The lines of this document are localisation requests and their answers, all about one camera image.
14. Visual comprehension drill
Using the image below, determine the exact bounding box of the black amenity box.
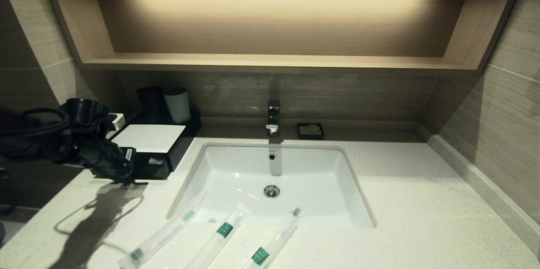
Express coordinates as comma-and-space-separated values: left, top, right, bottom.
111, 111, 202, 173

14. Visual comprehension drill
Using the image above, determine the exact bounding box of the white card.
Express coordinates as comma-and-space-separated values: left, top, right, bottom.
112, 124, 187, 154

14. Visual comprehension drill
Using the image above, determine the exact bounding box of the black cup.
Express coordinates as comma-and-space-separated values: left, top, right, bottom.
138, 86, 167, 124

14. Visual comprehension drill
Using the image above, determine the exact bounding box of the clear pack with dark toothbrush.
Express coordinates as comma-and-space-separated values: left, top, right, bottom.
119, 191, 209, 269

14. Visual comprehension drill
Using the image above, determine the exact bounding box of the white cup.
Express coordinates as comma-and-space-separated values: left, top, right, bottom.
163, 87, 192, 125

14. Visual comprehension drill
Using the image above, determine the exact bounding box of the green-banded pack, white tube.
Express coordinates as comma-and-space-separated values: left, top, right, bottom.
184, 204, 252, 269

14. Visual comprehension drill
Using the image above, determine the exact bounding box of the chrome faucet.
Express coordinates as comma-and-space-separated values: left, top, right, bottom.
266, 100, 282, 138

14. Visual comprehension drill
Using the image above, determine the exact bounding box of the green-banded pack, grey-bristled toothbrush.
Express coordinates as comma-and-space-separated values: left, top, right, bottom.
241, 207, 302, 269

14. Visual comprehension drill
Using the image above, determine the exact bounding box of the black soap dish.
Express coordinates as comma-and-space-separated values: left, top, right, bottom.
297, 123, 325, 140

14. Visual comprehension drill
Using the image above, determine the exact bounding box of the white sink basin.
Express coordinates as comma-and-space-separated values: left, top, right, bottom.
167, 143, 376, 229

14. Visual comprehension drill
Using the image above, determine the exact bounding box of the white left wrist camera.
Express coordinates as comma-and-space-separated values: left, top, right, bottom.
109, 112, 126, 131

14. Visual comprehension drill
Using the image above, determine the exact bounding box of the black cable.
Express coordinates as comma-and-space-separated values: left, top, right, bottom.
0, 108, 71, 140

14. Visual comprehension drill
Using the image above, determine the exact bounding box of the wooden wall shelf niche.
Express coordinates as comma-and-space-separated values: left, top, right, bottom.
51, 0, 511, 76

